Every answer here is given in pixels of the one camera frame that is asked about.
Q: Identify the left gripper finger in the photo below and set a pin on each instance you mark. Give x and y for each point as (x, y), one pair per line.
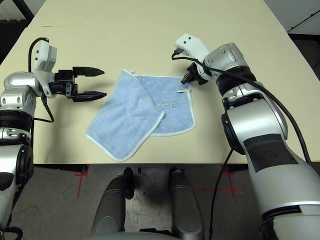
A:
(88, 95)
(87, 71)

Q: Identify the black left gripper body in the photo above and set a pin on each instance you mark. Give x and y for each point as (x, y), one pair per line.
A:
(63, 85)

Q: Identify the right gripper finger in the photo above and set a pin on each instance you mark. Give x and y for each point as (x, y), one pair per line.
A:
(186, 82)
(188, 75)

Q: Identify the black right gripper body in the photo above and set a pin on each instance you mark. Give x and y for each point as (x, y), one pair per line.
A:
(196, 73)

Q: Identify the light blue terry towel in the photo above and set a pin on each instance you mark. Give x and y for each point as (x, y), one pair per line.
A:
(125, 120)

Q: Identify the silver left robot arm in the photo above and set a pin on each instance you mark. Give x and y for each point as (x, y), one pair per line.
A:
(17, 85)

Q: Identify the black foam puzzle mat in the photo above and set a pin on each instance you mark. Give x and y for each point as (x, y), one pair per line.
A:
(10, 37)

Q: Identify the black table foot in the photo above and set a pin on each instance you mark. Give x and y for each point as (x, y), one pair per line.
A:
(81, 169)

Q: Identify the red floor tape mark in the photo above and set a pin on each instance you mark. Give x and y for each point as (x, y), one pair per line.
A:
(79, 182)
(231, 186)

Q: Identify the black floor mat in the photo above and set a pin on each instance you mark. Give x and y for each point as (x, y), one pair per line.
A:
(310, 50)

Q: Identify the grey robot right leg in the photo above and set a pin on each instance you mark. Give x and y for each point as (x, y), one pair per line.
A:
(185, 205)

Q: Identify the pale grey robot waist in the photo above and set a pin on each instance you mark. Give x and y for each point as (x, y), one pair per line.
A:
(130, 237)

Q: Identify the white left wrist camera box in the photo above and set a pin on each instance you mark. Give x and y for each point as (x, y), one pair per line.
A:
(43, 57)

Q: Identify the black metal frame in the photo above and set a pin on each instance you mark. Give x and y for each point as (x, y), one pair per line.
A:
(27, 10)

